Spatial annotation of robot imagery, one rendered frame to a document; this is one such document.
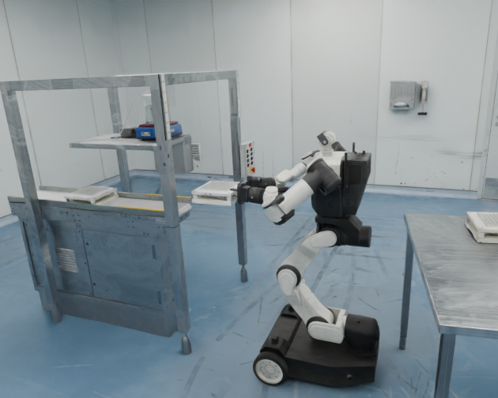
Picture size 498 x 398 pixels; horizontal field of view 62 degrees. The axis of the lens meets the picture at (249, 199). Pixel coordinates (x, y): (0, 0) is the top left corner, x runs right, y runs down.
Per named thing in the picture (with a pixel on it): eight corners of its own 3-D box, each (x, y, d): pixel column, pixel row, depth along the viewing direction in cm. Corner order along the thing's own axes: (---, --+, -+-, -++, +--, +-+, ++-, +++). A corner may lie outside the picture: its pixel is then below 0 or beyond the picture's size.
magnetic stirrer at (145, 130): (184, 135, 256) (182, 120, 253) (164, 140, 237) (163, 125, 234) (156, 134, 263) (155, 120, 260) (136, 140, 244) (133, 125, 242)
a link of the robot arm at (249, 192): (234, 184, 224) (254, 186, 219) (243, 180, 232) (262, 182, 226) (235, 206, 228) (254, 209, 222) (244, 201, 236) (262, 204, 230)
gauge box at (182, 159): (194, 170, 265) (191, 139, 259) (185, 174, 255) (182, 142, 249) (164, 168, 273) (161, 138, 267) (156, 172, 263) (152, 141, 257)
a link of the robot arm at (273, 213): (272, 215, 213) (272, 230, 195) (260, 200, 211) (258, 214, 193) (288, 204, 211) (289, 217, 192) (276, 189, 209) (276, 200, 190)
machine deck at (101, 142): (191, 140, 259) (190, 134, 257) (156, 152, 225) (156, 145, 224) (111, 139, 281) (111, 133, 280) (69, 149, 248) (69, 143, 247)
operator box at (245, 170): (255, 172, 333) (254, 140, 325) (247, 178, 318) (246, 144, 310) (248, 172, 335) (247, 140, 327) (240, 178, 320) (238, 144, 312)
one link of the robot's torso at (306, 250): (296, 280, 251) (348, 230, 229) (288, 294, 235) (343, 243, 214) (277, 263, 252) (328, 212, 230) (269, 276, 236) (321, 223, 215)
